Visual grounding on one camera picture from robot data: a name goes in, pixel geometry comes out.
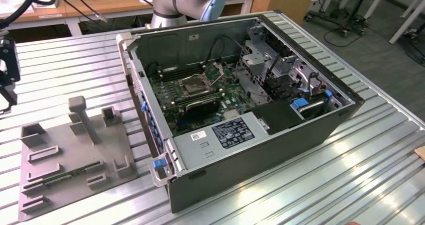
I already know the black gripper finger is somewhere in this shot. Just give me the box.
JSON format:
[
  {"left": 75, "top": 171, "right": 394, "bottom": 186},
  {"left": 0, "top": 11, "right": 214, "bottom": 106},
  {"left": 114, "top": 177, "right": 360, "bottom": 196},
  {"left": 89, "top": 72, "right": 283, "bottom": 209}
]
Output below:
[{"left": 0, "top": 37, "right": 22, "bottom": 115}]

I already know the CPU socket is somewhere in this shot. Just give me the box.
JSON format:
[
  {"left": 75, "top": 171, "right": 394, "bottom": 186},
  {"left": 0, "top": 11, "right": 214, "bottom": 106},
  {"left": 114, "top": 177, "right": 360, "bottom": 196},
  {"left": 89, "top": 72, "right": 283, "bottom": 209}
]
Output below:
[{"left": 176, "top": 75, "right": 214, "bottom": 96}]

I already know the small white box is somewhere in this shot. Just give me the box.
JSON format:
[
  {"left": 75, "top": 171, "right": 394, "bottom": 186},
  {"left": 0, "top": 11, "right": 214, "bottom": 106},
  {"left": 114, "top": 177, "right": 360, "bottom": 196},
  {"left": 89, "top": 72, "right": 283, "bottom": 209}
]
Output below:
[{"left": 33, "top": 0, "right": 61, "bottom": 9}]

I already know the grey plastic parts rack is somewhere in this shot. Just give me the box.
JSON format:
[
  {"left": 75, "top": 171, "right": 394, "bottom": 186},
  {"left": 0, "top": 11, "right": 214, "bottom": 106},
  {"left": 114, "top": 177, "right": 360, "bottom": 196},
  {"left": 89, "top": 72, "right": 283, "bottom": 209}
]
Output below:
[{"left": 18, "top": 96, "right": 140, "bottom": 222}]

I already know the wooden desk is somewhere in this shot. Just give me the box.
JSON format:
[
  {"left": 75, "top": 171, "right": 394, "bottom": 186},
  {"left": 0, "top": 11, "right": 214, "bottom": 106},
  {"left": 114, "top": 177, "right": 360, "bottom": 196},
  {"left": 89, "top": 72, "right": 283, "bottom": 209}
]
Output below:
[{"left": 0, "top": 0, "right": 259, "bottom": 39}]

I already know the green RAM stick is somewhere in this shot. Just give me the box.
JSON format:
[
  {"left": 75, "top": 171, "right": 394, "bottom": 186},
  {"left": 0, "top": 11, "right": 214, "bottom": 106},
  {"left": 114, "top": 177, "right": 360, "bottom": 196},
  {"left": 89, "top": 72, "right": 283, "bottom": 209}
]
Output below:
[{"left": 43, "top": 161, "right": 103, "bottom": 186}]

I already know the silver power supply unit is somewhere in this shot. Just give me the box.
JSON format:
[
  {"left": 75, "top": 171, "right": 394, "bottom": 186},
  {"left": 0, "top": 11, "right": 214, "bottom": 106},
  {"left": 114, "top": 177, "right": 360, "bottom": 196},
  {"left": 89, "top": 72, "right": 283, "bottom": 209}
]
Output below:
[{"left": 171, "top": 112, "right": 268, "bottom": 171}]

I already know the green motherboard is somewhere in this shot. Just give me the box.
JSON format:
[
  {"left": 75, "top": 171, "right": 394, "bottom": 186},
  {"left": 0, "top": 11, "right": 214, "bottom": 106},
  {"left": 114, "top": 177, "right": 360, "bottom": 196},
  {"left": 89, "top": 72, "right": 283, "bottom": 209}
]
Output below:
[{"left": 148, "top": 60, "right": 256, "bottom": 136}]

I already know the silver chipset heatsink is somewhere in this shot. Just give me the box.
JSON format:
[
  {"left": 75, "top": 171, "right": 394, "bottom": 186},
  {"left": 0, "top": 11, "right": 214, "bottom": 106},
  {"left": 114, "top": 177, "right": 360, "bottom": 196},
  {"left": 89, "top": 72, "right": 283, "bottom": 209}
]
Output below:
[{"left": 222, "top": 109, "right": 242, "bottom": 120}]

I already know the silver metal drive cage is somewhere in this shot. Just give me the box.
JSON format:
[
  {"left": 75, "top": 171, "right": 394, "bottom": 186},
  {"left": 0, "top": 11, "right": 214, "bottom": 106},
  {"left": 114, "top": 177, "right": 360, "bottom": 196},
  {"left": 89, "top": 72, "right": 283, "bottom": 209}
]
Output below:
[{"left": 238, "top": 23, "right": 300, "bottom": 101}]

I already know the black open PC case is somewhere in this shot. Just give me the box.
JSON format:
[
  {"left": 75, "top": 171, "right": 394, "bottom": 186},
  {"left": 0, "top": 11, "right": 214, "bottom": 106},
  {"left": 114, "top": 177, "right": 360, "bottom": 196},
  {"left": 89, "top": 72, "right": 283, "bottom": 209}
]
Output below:
[{"left": 115, "top": 13, "right": 367, "bottom": 214}]

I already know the blue drive bay clip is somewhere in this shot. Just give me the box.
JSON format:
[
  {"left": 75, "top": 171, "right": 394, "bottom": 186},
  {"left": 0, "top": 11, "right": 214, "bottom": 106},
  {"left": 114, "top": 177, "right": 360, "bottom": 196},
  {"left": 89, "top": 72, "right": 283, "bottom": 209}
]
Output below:
[{"left": 291, "top": 98, "right": 310, "bottom": 109}]

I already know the wooden cabinet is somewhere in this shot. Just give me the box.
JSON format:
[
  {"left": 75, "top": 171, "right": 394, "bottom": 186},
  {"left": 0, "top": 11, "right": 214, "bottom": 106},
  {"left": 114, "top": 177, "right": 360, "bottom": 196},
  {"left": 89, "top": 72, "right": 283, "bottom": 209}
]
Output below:
[{"left": 268, "top": 0, "right": 316, "bottom": 25}]

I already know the black wheeled stand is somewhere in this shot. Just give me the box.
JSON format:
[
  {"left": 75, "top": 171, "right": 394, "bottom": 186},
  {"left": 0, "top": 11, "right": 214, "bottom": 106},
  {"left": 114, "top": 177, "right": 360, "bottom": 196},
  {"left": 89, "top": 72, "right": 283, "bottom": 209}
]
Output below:
[{"left": 304, "top": 0, "right": 372, "bottom": 38}]

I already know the white table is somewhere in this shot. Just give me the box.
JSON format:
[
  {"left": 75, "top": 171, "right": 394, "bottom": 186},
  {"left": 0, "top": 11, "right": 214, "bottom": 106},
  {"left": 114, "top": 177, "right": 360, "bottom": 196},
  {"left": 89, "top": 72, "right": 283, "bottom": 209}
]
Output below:
[{"left": 390, "top": 0, "right": 425, "bottom": 44}]

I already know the black cable bundle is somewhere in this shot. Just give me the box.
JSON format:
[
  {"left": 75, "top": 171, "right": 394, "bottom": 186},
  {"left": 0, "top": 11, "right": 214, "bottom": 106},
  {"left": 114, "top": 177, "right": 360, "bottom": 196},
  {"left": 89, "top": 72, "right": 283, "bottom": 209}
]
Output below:
[{"left": 0, "top": 0, "right": 57, "bottom": 30}]

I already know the black cable with metal plug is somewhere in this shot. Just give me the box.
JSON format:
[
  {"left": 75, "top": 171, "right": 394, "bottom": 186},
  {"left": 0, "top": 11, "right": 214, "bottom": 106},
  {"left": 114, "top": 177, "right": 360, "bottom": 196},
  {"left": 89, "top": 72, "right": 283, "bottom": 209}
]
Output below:
[{"left": 53, "top": 0, "right": 108, "bottom": 21}]

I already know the metal socket cover frame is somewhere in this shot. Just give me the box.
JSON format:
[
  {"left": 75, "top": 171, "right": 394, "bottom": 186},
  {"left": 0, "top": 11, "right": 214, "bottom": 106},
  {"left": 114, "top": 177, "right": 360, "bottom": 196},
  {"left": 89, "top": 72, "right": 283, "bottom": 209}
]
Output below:
[{"left": 203, "top": 62, "right": 227, "bottom": 86}]

